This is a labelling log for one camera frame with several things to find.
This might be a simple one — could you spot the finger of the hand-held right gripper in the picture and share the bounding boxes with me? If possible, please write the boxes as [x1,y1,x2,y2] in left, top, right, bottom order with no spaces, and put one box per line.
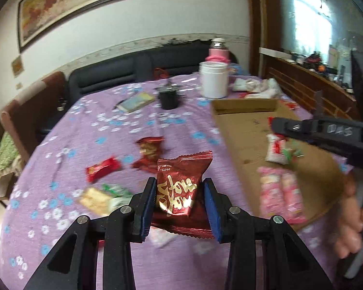
[271,116,319,142]

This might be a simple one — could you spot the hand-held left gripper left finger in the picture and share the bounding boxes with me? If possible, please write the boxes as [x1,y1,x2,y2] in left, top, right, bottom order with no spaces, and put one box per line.
[23,177,157,290]

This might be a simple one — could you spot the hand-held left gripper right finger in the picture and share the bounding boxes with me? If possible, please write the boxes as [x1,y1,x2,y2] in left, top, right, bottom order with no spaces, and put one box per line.
[203,177,335,290]

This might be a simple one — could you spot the dark red gold-print snack packet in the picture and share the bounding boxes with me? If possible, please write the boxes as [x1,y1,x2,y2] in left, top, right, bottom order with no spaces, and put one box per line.
[150,150,214,240]

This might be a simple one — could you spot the cardboard box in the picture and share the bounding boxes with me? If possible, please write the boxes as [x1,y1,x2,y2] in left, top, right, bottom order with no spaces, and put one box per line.
[210,98,356,230]

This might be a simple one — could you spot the bright red snack packet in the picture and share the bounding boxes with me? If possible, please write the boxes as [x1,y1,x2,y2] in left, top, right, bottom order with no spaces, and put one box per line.
[85,157,122,184]

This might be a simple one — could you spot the person's right hand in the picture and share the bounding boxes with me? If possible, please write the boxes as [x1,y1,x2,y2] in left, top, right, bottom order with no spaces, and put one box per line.
[334,172,363,259]

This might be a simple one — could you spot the small green red snack packet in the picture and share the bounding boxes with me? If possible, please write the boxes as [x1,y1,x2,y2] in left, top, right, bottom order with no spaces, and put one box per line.
[283,145,304,165]

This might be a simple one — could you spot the white red snack packet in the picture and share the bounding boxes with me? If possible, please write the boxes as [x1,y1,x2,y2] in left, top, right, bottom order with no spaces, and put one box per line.
[265,133,291,165]

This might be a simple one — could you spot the wooden cabinet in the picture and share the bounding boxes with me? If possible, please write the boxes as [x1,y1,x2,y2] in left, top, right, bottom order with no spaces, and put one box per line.
[258,47,360,121]

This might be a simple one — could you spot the white plastic bag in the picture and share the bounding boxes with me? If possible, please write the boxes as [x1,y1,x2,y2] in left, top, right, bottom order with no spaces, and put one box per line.
[231,78,283,99]

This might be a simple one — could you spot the pink snack packet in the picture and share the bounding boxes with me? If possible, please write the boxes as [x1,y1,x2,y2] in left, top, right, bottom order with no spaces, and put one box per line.
[257,166,283,218]
[280,171,307,224]

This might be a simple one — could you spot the white plastic jar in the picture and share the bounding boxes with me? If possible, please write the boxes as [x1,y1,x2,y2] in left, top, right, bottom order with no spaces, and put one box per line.
[199,61,229,100]

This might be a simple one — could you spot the pink lidded bottle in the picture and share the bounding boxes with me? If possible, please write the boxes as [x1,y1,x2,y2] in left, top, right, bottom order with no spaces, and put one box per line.
[207,38,232,64]

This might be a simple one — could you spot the purple floral tablecloth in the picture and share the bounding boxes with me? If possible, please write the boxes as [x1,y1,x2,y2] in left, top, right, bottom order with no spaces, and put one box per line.
[0,72,351,290]

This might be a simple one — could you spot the yellow green book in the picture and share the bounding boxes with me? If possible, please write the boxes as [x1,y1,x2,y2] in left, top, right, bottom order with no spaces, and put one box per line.
[115,92,156,113]

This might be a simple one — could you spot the black cup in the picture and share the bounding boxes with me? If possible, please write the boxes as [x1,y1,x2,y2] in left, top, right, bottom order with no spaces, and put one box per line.
[156,81,182,110]

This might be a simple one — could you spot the red bag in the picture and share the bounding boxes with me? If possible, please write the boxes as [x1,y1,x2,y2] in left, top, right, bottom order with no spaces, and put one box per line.
[153,67,170,80]

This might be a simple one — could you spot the black sofa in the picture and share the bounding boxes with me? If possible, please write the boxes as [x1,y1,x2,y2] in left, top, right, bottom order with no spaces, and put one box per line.
[36,41,239,141]

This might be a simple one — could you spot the wooden bench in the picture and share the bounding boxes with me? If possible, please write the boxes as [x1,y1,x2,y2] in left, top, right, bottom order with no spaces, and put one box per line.
[0,172,19,201]

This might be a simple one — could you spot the green patterned cloth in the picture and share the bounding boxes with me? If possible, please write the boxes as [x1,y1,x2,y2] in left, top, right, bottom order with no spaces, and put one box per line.
[0,131,22,183]

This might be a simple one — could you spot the brown armchair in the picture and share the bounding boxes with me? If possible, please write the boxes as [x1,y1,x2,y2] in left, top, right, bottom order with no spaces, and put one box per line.
[0,71,68,164]

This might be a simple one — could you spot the small yellow wall plaque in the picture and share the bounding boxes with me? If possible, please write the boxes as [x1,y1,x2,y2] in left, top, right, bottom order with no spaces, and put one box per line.
[11,55,25,77]

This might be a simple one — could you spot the framed wall painting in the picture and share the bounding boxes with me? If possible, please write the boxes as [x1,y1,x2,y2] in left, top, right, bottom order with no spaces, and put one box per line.
[16,0,147,53]

